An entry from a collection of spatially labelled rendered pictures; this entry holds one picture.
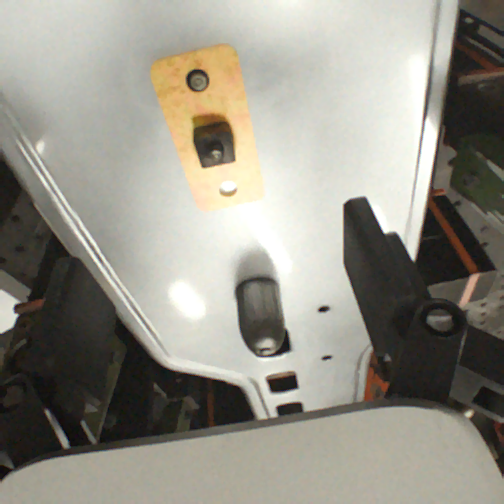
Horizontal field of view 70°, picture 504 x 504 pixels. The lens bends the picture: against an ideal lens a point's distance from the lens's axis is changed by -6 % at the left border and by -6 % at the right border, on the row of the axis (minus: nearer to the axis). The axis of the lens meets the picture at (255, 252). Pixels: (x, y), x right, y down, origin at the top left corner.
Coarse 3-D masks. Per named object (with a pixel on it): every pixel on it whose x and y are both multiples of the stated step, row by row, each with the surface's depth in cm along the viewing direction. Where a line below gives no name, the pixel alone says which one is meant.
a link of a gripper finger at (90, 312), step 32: (64, 288) 11; (96, 288) 13; (64, 320) 10; (96, 320) 12; (32, 352) 9; (64, 352) 10; (96, 352) 12; (64, 384) 10; (96, 384) 11; (64, 416) 10; (0, 448) 8
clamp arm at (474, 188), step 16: (464, 144) 21; (480, 144) 21; (496, 144) 20; (464, 160) 22; (480, 160) 20; (496, 160) 19; (464, 176) 21; (480, 176) 21; (496, 176) 19; (464, 192) 23; (480, 192) 21; (496, 192) 20; (480, 208) 22; (496, 208) 20; (496, 224) 21
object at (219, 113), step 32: (160, 64) 15; (192, 64) 15; (224, 64) 15; (160, 96) 16; (192, 96) 16; (224, 96) 16; (192, 128) 17; (224, 128) 17; (192, 160) 19; (224, 160) 18; (256, 160) 19; (192, 192) 20; (256, 192) 20
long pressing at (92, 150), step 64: (0, 0) 13; (64, 0) 13; (128, 0) 13; (192, 0) 14; (256, 0) 14; (320, 0) 14; (384, 0) 14; (448, 0) 15; (0, 64) 14; (64, 64) 15; (128, 64) 15; (256, 64) 16; (320, 64) 16; (384, 64) 16; (448, 64) 17; (0, 128) 16; (64, 128) 17; (128, 128) 17; (256, 128) 18; (320, 128) 18; (384, 128) 19; (64, 192) 19; (128, 192) 20; (320, 192) 21; (384, 192) 22; (128, 256) 23; (192, 256) 24; (256, 256) 25; (320, 256) 25; (128, 320) 28; (192, 320) 29; (320, 320) 31; (256, 384) 39; (320, 384) 40
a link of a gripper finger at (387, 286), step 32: (352, 224) 11; (352, 256) 12; (384, 256) 10; (352, 288) 13; (384, 288) 9; (416, 288) 10; (384, 320) 9; (384, 352) 11; (480, 352) 8; (480, 384) 8
